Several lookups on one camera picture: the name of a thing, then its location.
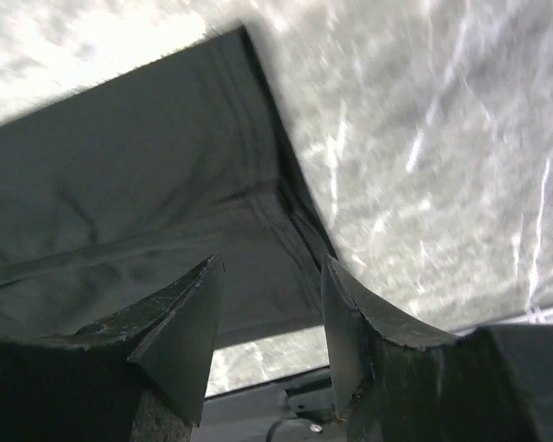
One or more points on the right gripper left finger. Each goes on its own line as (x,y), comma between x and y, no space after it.
(137,375)

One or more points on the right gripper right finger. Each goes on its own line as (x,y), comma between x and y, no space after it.
(396,378)

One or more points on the black t-shirt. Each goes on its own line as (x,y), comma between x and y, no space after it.
(114,193)

